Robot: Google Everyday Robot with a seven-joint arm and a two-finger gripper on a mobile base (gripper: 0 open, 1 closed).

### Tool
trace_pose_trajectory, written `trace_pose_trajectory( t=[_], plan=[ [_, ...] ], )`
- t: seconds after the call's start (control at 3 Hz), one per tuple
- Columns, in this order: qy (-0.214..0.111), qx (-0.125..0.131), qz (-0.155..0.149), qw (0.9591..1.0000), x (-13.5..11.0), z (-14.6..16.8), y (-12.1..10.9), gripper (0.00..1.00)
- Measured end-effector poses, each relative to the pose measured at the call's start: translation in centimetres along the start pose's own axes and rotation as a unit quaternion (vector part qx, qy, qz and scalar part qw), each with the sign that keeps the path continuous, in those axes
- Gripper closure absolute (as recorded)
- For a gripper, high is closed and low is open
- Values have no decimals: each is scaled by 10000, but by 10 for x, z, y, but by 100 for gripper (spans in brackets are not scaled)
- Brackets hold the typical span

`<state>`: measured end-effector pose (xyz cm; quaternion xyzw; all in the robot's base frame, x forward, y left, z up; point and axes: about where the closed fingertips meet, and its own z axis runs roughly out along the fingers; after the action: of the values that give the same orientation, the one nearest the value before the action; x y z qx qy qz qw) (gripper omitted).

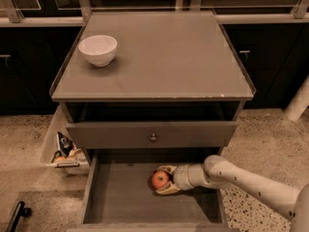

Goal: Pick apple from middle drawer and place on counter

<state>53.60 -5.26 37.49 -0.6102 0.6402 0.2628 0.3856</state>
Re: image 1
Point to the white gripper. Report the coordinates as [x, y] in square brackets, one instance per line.
[182, 178]

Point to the red apple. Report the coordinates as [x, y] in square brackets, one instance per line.
[159, 179]

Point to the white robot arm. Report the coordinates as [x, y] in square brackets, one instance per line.
[267, 162]

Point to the round metal drawer knob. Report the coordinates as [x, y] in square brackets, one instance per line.
[153, 137]

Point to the open middle drawer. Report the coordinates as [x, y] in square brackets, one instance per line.
[119, 196]

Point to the closed top drawer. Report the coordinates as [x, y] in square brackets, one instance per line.
[114, 135]

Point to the grey drawer cabinet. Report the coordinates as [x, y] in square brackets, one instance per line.
[168, 67]

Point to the snack bag in bin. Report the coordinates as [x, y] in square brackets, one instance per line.
[64, 144]

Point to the white ceramic bowl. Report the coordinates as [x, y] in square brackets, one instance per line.
[98, 50]

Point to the right cabinet handle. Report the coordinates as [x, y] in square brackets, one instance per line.
[244, 51]

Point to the black handle bottom left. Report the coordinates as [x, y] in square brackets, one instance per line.
[19, 213]

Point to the metal railing frame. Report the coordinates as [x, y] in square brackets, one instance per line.
[77, 12]

